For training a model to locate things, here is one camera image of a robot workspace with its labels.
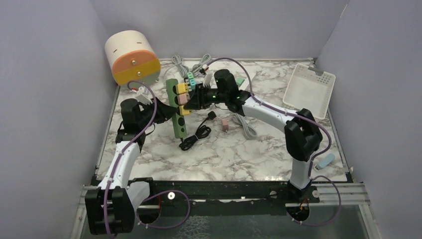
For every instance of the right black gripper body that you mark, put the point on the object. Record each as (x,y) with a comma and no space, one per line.
(212,95)

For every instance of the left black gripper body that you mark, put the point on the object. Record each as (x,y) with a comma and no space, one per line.
(148,114)

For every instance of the pink plug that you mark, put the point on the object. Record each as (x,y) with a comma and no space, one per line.
(183,98)
(224,125)

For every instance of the yellow plug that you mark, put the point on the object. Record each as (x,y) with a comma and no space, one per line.
(183,111)
(182,88)

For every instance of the green power strip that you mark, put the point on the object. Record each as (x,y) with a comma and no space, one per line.
(178,120)

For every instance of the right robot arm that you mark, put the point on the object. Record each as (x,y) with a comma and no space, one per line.
(302,135)

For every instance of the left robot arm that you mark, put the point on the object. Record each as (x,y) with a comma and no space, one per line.
(111,207)

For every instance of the green plug on white strip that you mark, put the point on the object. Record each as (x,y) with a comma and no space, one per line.
(240,81)

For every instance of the black power strip right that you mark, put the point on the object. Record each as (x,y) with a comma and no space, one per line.
(190,80)

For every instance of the white power strip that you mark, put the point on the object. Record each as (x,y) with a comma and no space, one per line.
(246,83)

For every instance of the round cream drawer cabinet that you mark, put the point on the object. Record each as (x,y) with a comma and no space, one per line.
(131,58)

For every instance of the white plastic basket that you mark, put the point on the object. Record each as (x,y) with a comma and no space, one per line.
(310,88)

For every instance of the light blue small device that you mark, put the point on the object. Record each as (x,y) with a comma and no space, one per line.
(325,162)

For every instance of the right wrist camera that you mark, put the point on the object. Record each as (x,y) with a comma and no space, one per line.
(207,76)

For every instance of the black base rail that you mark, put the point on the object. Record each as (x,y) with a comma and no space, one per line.
(272,191)

